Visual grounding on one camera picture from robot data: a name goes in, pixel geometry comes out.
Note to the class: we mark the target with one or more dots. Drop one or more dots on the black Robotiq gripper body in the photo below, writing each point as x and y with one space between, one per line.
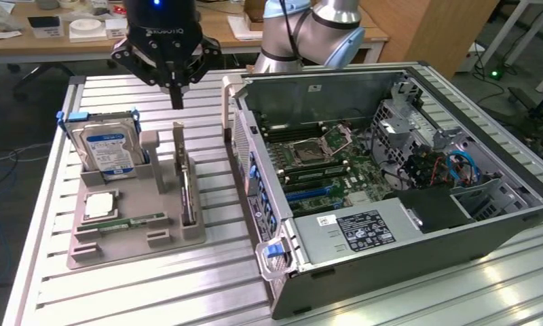
163 30

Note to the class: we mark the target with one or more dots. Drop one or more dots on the graphics card with metal bracket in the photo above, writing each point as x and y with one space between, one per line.
188 197

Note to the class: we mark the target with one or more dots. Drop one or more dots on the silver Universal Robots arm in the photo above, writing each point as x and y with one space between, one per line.
335 20

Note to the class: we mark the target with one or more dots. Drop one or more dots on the small white box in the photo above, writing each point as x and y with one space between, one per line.
116 30

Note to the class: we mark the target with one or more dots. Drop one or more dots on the stack of white papers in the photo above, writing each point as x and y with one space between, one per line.
244 29

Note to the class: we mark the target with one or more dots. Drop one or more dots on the red package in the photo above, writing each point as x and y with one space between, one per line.
119 10

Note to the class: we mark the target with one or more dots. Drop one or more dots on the brown cardboard box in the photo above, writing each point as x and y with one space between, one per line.
255 10

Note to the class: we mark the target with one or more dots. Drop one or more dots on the white box with black top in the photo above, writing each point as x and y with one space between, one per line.
46 27

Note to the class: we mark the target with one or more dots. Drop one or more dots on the black office chair base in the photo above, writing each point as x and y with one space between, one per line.
32 76

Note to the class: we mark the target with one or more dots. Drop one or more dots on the wooden desk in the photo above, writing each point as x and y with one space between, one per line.
27 45

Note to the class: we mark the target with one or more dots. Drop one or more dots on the hard disk with blue carrier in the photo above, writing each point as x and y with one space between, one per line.
107 149

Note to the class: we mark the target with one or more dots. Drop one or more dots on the white paper label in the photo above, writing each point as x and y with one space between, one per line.
4 34

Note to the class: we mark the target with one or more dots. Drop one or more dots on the CPU socket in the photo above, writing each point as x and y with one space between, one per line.
308 151

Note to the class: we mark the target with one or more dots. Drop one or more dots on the metal socket cover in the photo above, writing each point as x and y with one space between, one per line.
340 137

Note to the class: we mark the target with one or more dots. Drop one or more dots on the RAM stick with white label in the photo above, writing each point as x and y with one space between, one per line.
317 173

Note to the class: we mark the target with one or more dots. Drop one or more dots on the silver CPU chip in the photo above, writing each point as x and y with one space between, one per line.
100 205

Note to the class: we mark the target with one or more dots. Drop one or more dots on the grey parts rack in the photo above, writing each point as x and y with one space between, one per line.
163 210

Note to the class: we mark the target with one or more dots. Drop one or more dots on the metal disk bay cage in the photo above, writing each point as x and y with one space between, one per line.
399 125

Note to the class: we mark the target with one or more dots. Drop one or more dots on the blue expansion slot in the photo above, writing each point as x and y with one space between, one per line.
311 193

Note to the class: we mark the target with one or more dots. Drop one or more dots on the green RAM stick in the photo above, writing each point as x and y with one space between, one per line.
123 222

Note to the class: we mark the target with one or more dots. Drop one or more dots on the green motherboard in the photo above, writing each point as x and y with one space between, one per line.
357 176

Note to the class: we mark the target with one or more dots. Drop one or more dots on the wooden cabinet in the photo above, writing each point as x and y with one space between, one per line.
444 30

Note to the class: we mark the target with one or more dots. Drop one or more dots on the grey power supply unit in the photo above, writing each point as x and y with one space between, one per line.
327 237

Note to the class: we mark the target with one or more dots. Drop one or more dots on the blue case latch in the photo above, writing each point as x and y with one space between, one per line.
272 252

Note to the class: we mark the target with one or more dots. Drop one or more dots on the open black PC case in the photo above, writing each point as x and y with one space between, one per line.
389 271

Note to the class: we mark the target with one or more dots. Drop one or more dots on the white table frame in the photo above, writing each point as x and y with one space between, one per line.
521 23

